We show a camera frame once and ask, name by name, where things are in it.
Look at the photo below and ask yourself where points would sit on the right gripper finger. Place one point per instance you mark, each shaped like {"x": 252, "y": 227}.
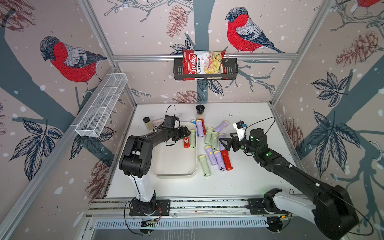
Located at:
{"x": 222, "y": 139}
{"x": 225, "y": 147}

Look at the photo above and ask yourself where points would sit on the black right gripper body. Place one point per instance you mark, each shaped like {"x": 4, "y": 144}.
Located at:
{"x": 238, "y": 145}

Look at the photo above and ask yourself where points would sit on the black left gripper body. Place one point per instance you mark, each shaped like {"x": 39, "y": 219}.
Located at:
{"x": 180, "y": 133}

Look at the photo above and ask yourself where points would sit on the short red flashlight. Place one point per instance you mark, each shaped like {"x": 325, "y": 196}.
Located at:
{"x": 187, "y": 143}

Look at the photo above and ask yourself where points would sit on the long red flashlight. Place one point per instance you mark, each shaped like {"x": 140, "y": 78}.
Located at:
{"x": 226, "y": 159}

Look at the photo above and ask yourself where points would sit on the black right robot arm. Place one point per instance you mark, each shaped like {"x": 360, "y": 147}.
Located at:
{"x": 329, "y": 208}

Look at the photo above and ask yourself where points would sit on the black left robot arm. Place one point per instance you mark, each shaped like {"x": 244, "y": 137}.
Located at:
{"x": 136, "y": 160}

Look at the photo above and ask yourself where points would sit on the cream plastic storage tray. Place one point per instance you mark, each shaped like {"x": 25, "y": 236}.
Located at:
{"x": 174, "y": 161}

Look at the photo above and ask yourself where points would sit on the purple flashlight right front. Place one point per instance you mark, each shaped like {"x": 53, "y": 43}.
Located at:
{"x": 220, "y": 160}

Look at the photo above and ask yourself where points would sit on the purple flashlight left front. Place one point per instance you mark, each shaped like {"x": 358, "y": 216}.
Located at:
{"x": 210, "y": 153}

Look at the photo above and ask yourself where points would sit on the purple flashlight back left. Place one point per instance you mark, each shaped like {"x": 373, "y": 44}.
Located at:
{"x": 199, "y": 129}

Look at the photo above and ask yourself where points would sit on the red flashlight back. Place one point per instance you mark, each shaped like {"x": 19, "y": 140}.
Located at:
{"x": 203, "y": 126}

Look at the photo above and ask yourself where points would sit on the large spice jar black lid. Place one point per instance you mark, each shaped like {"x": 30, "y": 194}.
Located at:
{"x": 200, "y": 110}

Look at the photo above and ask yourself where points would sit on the green flashlight front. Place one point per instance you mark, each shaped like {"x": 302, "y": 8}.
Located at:
{"x": 204, "y": 164}

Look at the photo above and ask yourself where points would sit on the small spice jar black lid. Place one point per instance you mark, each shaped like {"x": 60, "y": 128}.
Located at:
{"x": 148, "y": 123}

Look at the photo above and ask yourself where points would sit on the red cassava chips bag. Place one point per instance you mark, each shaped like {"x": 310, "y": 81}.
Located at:
{"x": 203, "y": 62}

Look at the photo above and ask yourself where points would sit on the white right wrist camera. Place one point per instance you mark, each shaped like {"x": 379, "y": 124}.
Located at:
{"x": 240, "y": 127}

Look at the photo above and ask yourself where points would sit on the pink handled metal tongs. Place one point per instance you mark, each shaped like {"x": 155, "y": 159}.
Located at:
{"x": 157, "y": 122}

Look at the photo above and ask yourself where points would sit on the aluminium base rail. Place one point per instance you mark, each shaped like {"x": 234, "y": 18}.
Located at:
{"x": 184, "y": 214}

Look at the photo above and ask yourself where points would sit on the black wall basket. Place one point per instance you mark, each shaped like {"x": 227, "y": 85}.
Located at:
{"x": 230, "y": 65}

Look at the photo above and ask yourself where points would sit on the white wire mesh shelf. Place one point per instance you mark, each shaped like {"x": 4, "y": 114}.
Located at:
{"x": 98, "y": 113}

